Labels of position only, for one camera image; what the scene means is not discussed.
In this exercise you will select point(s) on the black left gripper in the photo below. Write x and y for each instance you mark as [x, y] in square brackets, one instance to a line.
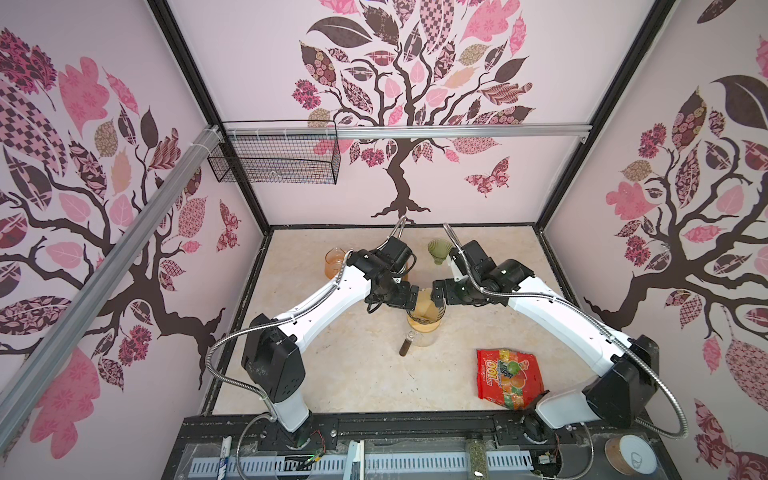
[400, 300]

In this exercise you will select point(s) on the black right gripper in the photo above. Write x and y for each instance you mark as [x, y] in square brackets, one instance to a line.
[446, 286]

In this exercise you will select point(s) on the brown paper coffee filter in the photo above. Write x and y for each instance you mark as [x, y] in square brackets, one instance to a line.
[425, 310]

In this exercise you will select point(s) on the clear glass dripper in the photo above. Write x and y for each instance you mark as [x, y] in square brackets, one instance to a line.
[426, 316]

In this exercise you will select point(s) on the orange glass pitcher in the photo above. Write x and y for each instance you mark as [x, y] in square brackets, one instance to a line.
[334, 261]

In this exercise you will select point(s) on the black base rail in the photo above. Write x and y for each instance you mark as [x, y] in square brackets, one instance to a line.
[403, 445]

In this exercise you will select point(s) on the small jar of granules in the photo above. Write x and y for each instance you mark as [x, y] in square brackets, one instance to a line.
[477, 467]

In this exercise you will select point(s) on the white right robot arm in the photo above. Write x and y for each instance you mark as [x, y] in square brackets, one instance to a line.
[622, 384]

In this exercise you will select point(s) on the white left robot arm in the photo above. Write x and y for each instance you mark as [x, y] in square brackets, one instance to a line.
[272, 357]

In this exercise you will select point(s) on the green glass dripper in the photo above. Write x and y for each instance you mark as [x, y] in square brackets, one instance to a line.
[439, 250]

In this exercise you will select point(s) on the round white brown device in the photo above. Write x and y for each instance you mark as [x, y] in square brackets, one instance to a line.
[631, 455]

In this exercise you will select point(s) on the wooden ring dripper holder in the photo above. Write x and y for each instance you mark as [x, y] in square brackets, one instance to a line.
[423, 328]

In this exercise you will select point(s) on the clear glass server jug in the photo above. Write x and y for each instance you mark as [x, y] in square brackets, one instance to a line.
[414, 338]

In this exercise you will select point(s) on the aluminium rail back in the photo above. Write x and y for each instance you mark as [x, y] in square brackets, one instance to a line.
[398, 132]

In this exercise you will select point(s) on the black wire basket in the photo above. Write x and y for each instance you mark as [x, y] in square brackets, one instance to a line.
[278, 151]

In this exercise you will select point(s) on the red candy bag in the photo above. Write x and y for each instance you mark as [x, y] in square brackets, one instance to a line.
[508, 378]

